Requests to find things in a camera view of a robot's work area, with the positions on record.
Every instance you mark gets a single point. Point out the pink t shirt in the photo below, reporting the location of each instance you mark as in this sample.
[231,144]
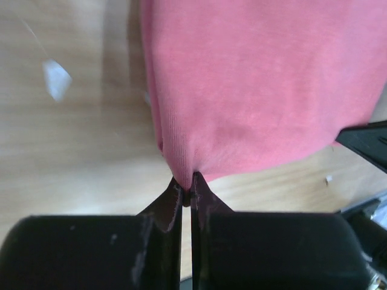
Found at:
[241,86]

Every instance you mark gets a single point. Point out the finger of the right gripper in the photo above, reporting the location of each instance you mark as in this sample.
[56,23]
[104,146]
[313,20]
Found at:
[367,141]

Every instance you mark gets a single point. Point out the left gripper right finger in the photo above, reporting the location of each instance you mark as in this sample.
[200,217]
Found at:
[270,250]

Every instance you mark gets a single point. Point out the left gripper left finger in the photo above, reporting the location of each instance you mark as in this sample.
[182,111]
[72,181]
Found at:
[97,251]

